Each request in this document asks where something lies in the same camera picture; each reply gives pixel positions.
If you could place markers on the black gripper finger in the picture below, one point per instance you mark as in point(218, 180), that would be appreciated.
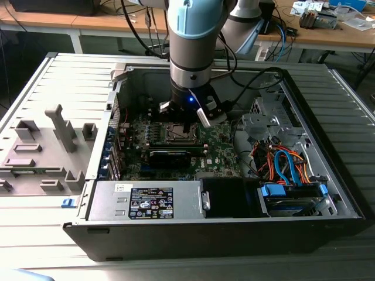
point(189, 126)
point(184, 127)

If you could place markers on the CPU with silver top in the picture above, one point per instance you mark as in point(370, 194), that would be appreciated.
point(177, 131)

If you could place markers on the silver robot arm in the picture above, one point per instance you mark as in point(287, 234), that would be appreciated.
point(190, 44)

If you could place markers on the CPU socket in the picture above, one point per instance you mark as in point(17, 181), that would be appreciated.
point(181, 140)

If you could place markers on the green motherboard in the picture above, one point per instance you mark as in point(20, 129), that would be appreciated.
point(218, 146)

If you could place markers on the Nvidia graphics card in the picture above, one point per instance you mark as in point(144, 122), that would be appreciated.
point(168, 159)

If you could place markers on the metal drive cage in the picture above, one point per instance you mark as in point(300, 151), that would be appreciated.
point(263, 123)

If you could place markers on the black plastic shroud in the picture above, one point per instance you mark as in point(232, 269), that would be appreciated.
point(225, 199)

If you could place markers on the hard disk in blue carrier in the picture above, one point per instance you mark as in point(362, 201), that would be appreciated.
point(272, 193)

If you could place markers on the silver power supply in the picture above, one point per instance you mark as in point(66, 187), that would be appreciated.
point(102, 202)

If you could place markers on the black PC case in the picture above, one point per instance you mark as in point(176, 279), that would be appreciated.
point(175, 240)

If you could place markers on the wooden desk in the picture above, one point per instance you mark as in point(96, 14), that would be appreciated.
point(102, 23)

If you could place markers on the black stand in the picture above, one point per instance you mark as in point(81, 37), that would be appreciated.
point(268, 17)

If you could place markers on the grey parts rack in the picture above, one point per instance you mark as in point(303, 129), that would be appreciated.
point(49, 146)

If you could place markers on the blue table clip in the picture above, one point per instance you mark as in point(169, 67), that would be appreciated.
point(68, 203)

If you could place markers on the metal heat sink device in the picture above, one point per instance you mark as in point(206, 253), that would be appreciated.
point(307, 19)

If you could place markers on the black box on desk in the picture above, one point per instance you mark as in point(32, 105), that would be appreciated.
point(52, 7)

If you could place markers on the green RAM stick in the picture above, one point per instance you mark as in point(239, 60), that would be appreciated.
point(25, 171)

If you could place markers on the blue cardboard box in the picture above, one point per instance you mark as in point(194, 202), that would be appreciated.
point(348, 3)

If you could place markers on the pale blue rounded object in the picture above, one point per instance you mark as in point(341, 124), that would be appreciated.
point(20, 276)

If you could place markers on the pale grey wrist camera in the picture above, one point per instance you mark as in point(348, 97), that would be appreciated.
point(164, 106)

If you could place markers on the silver camera on black bracket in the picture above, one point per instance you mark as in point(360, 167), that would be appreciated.
point(211, 112)

